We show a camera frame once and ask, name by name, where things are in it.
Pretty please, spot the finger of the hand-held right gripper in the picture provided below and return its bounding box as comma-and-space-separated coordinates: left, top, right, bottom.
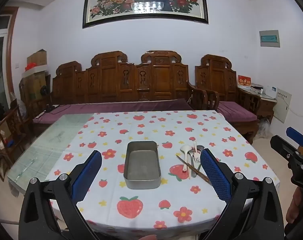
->
270, 135, 302, 159
286, 127, 303, 147

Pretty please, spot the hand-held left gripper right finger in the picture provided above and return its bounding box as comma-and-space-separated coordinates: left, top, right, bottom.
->
200, 148, 284, 240

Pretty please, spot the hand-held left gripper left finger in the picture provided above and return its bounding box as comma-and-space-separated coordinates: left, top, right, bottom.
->
19, 150, 102, 240

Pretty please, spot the metal spoon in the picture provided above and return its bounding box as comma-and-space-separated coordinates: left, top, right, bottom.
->
191, 144, 205, 178

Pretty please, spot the wooden chopstick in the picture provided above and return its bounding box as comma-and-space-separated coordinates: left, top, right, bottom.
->
176, 155, 211, 185
178, 154, 212, 183

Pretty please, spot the metal fork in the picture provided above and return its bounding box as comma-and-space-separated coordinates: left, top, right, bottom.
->
193, 142, 201, 164

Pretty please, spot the white plastic spoon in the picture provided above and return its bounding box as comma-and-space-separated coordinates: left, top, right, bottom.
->
180, 145, 193, 180

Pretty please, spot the rectangular metal tray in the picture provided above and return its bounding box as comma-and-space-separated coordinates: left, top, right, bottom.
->
123, 141, 161, 189

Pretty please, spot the person's right hand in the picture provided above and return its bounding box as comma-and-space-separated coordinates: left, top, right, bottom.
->
286, 187, 303, 224

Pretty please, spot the clear plastic bag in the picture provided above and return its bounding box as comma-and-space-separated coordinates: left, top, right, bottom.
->
258, 119, 270, 139

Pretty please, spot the wooden side table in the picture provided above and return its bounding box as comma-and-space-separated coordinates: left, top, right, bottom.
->
238, 85, 277, 130

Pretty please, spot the white device with blue label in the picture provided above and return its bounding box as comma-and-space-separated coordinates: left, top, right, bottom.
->
265, 85, 277, 98

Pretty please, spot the purple armchair cushion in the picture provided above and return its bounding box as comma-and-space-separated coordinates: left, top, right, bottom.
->
218, 101, 257, 123

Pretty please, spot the red gift box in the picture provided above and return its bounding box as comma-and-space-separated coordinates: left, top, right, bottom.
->
238, 75, 252, 87

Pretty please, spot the purple sofa cushion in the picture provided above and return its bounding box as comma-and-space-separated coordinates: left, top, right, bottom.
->
33, 98, 194, 124

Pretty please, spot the strawberry flower print tablecloth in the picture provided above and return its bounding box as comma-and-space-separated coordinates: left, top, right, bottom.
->
45, 110, 270, 230

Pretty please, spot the wooden chair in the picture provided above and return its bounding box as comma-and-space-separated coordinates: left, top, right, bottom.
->
0, 105, 29, 180

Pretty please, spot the carved wooden armchair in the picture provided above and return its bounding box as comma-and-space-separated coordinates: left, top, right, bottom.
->
194, 54, 262, 144

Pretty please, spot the carved wooden sofa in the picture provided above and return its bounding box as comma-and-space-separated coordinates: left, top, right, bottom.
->
29, 50, 208, 137

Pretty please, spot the large cardboard box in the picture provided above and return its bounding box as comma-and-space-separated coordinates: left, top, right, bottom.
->
22, 66, 51, 102

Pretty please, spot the small cardboard box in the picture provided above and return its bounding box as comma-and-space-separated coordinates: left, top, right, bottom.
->
27, 50, 47, 67

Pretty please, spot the framed peacock flower painting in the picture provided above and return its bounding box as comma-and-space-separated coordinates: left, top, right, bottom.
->
82, 0, 209, 29

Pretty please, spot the grey wall electrical panel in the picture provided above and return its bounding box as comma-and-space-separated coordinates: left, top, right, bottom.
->
259, 30, 280, 47

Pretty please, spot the wooden door frame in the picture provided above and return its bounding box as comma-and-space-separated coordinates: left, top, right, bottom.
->
5, 6, 19, 105

